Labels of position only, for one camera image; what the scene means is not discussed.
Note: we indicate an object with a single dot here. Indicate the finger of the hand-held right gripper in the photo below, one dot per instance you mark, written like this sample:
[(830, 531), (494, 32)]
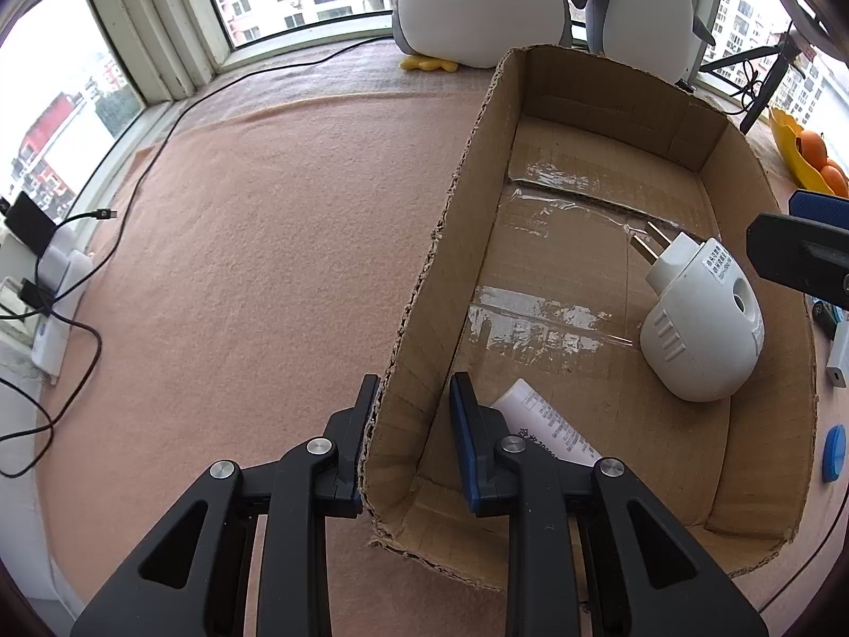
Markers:
[(789, 255), (822, 202)]

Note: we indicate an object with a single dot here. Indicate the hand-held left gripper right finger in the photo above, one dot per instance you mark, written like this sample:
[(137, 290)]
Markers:
[(464, 438)]

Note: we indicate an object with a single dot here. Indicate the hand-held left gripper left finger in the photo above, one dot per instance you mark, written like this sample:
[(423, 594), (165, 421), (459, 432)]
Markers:
[(345, 451)]

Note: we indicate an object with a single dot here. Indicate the blue toy car package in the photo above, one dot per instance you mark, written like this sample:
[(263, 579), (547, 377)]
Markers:
[(826, 315)]

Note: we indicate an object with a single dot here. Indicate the white usb charger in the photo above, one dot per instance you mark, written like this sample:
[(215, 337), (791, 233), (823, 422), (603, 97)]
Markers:
[(841, 355)]

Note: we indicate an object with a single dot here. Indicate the white plug-in device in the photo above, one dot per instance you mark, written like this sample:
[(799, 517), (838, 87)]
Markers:
[(703, 338)]

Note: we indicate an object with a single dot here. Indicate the blue round lid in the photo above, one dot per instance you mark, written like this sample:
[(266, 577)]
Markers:
[(834, 454)]

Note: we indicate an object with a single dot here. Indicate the cardboard box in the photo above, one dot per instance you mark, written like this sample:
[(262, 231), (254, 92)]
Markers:
[(564, 245)]

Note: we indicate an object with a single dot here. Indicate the yellow plastic bowl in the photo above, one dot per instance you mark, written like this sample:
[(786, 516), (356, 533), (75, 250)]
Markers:
[(786, 139)]

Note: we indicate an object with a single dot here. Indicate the small white tube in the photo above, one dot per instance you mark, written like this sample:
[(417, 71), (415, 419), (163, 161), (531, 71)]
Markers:
[(537, 415)]

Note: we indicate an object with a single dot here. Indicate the black tripod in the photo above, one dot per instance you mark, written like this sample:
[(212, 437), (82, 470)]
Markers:
[(763, 99)]

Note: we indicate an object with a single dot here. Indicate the pink felt blanket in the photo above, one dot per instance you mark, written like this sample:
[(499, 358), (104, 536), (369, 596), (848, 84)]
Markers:
[(232, 279)]

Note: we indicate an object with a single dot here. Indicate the small penguin plush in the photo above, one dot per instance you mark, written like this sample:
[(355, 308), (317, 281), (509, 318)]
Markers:
[(643, 13)]

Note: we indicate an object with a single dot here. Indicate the white power strip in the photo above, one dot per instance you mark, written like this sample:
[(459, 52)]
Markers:
[(63, 338)]

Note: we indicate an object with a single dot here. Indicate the small black plug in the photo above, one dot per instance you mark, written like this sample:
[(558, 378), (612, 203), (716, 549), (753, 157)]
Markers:
[(36, 295)]

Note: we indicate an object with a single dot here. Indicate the checked cloth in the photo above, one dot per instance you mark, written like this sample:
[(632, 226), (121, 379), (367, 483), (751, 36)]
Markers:
[(298, 86)]

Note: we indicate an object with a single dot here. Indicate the black power adapter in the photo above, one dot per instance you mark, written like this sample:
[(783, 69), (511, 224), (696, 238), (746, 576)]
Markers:
[(30, 222)]

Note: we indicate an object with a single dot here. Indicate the large penguin plush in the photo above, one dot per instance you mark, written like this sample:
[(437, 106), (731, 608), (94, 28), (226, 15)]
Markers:
[(477, 6)]

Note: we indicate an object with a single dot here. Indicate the white window frame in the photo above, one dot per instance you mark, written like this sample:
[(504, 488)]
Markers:
[(172, 33)]

